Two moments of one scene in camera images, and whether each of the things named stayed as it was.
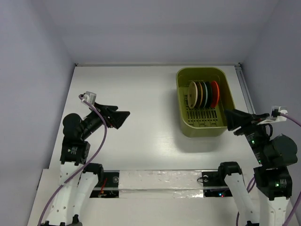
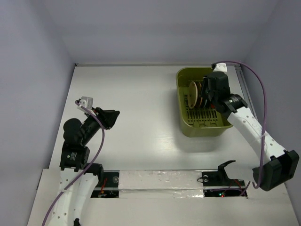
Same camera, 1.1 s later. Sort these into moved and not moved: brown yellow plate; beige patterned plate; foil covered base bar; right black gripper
Moved: right black gripper
Not moved: foil covered base bar; beige patterned plate; brown yellow plate
